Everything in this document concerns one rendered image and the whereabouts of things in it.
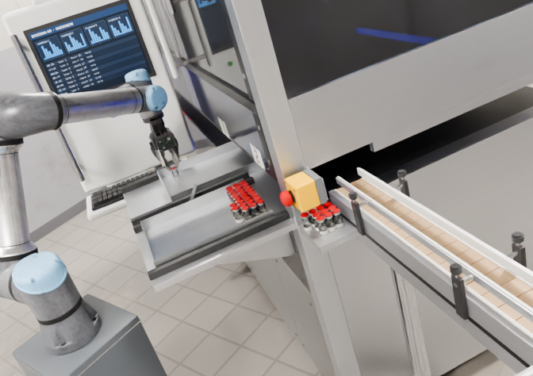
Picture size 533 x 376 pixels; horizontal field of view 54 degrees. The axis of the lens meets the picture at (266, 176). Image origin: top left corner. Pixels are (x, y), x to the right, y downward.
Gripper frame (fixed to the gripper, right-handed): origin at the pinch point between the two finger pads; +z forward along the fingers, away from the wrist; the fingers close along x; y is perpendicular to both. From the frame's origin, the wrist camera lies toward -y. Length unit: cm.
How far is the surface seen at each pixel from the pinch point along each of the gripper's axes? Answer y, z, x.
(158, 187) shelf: 0.5, 5.4, -7.4
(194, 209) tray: 28.6, 5.0, -0.4
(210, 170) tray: 4.4, 5.3, 11.6
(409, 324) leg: 82, 34, 36
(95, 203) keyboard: -21.2, 10.4, -31.0
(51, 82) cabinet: -41, -35, -28
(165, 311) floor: -56, 93, -27
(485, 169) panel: 60, 16, 81
